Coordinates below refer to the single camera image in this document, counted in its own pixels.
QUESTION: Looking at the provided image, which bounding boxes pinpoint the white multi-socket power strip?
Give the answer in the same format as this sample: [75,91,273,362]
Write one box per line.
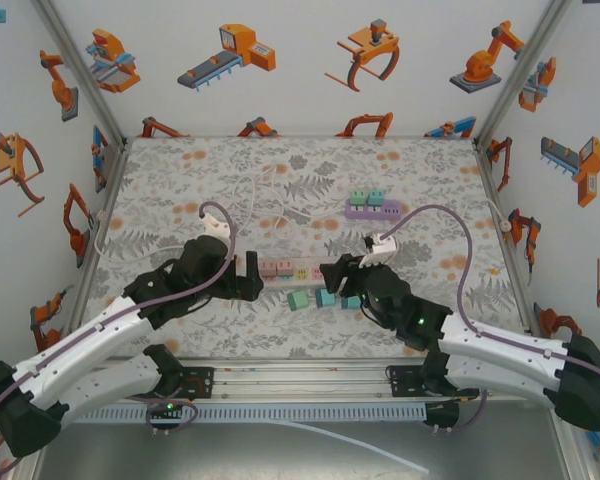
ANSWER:
[234,255,334,290]

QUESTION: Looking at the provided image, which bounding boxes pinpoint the purple USB power strip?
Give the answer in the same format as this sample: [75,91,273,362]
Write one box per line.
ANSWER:
[343,198,403,222]

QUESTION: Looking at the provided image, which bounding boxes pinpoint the floral patterned tablecloth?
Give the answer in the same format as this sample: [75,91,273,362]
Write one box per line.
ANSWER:
[77,135,536,361]

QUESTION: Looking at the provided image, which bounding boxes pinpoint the white plastic tube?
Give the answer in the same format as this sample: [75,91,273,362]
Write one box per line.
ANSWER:
[269,419,431,475]

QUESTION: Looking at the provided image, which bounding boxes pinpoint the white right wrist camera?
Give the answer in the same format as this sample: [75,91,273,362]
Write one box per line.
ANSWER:
[362,232,400,269]

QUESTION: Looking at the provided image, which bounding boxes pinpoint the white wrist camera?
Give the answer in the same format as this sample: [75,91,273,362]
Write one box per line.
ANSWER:
[362,232,400,269]
[198,212,231,240]

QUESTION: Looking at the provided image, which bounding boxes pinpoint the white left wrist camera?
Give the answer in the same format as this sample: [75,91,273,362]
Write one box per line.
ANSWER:
[198,212,231,240]

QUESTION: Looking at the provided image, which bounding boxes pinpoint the thin white looped cable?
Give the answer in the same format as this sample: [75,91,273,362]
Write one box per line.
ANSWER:
[232,167,349,241]

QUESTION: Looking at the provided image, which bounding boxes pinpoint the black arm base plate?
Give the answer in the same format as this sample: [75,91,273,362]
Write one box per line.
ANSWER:
[177,366,217,401]
[385,364,434,397]

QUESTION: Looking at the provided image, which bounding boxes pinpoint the aluminium mounting rail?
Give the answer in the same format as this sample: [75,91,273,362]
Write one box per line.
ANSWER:
[177,362,431,404]

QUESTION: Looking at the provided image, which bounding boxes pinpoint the aluminium side rail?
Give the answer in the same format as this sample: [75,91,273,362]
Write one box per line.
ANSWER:
[472,139,546,351]
[62,139,131,351]

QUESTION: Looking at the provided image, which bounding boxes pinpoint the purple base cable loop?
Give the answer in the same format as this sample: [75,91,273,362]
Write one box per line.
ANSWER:
[129,397,200,435]
[427,389,490,435]

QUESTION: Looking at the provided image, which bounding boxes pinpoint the white slotted cable duct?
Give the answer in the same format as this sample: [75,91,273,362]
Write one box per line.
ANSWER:
[74,403,429,425]

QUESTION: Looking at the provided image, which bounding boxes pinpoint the thick white power cable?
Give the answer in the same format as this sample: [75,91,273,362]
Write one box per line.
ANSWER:
[467,194,511,234]

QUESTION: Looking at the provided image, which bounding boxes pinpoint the aluminium frame post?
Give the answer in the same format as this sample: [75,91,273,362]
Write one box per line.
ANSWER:
[472,0,579,149]
[29,0,129,146]

